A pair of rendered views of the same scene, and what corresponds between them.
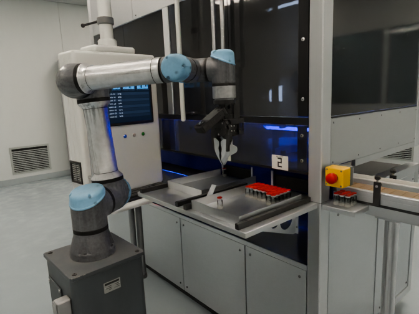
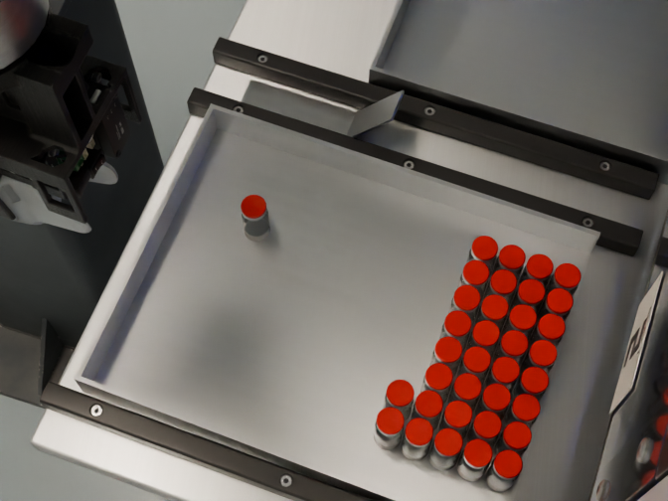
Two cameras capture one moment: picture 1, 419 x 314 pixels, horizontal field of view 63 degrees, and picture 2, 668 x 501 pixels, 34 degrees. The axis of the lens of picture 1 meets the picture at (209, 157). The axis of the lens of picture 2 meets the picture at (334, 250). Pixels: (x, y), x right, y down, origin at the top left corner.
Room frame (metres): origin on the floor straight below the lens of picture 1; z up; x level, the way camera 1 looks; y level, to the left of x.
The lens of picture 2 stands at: (1.11, -0.41, 1.71)
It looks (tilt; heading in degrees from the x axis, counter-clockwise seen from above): 66 degrees down; 60
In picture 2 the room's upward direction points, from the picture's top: straight up
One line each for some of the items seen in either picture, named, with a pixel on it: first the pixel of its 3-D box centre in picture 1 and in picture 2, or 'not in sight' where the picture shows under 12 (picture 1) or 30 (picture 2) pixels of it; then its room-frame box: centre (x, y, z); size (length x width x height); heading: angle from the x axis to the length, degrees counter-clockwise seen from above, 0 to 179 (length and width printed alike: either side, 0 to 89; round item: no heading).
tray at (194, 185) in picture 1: (212, 181); (595, 20); (1.61, -0.01, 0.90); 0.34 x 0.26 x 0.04; 130
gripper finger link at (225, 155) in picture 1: (230, 151); (48, 209); (1.11, -0.07, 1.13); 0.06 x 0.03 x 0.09; 128
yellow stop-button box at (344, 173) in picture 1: (338, 176); not in sight; (1.23, -0.48, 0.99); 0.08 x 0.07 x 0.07; 130
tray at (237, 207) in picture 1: (246, 201); (344, 311); (1.28, -0.14, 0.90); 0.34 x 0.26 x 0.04; 129
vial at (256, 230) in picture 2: (219, 203); (255, 219); (1.25, -0.03, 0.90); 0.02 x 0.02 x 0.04
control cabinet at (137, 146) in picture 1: (114, 120); not in sight; (1.91, 0.52, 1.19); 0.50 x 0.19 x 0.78; 137
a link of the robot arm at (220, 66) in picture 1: (222, 68); not in sight; (1.12, -0.05, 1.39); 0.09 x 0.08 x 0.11; 74
